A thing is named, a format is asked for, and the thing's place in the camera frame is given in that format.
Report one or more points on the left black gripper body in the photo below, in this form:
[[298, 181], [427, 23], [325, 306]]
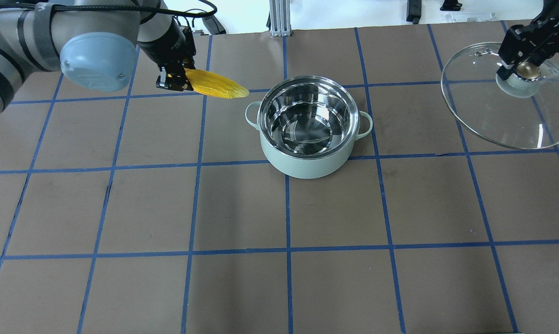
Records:
[[160, 45]]

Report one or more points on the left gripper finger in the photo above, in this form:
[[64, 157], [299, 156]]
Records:
[[174, 79]]

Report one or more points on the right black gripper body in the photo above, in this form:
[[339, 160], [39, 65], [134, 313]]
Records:
[[549, 28]]

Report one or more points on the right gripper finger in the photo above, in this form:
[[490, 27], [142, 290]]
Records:
[[509, 69]]

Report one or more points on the yellow corn cob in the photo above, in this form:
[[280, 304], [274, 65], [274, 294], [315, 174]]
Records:
[[211, 84]]

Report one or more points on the glass pot lid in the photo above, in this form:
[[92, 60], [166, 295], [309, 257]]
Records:
[[520, 112]]

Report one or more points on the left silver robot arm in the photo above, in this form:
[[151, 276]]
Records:
[[91, 42]]

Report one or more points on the mint green cooking pot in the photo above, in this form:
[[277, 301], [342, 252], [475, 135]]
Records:
[[308, 126]]

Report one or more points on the small black power brick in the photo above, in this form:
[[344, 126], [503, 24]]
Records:
[[213, 25]]

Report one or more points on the aluminium frame post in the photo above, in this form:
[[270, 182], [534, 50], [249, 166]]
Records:
[[279, 18]]

